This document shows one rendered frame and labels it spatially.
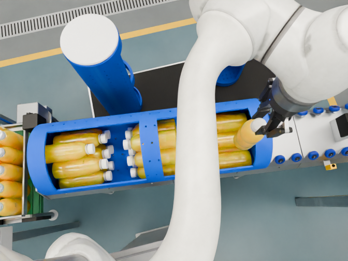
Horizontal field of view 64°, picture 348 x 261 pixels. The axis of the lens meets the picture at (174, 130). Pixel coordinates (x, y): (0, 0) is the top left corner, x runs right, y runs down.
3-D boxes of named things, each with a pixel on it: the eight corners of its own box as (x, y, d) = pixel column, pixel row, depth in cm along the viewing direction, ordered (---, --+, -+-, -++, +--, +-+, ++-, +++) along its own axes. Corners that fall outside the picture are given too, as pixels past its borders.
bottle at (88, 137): (54, 155, 108) (101, 149, 109) (51, 137, 107) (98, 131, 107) (61, 150, 115) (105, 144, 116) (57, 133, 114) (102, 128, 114)
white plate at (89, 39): (97, 74, 126) (97, 75, 127) (129, 28, 132) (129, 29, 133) (48, 48, 130) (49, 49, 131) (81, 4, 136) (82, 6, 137)
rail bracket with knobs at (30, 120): (47, 136, 133) (37, 131, 123) (32, 138, 133) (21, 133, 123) (47, 117, 136) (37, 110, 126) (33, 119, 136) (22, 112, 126)
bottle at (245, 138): (230, 134, 96) (241, 118, 79) (248, 128, 97) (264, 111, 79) (237, 153, 95) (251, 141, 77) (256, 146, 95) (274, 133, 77)
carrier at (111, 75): (130, 127, 212) (149, 97, 218) (98, 76, 127) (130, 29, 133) (99, 110, 216) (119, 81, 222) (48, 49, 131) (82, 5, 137)
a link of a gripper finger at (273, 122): (290, 103, 60) (292, 109, 60) (275, 127, 70) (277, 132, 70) (273, 105, 60) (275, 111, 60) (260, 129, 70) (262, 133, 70)
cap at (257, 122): (248, 121, 78) (250, 120, 77) (261, 117, 79) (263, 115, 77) (254, 134, 77) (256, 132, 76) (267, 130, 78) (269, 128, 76)
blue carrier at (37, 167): (258, 174, 121) (280, 158, 94) (58, 199, 119) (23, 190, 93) (245, 114, 130) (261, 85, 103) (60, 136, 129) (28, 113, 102)
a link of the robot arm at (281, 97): (323, 54, 51) (308, 69, 56) (275, 60, 50) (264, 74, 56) (337, 100, 48) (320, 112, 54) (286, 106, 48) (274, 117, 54)
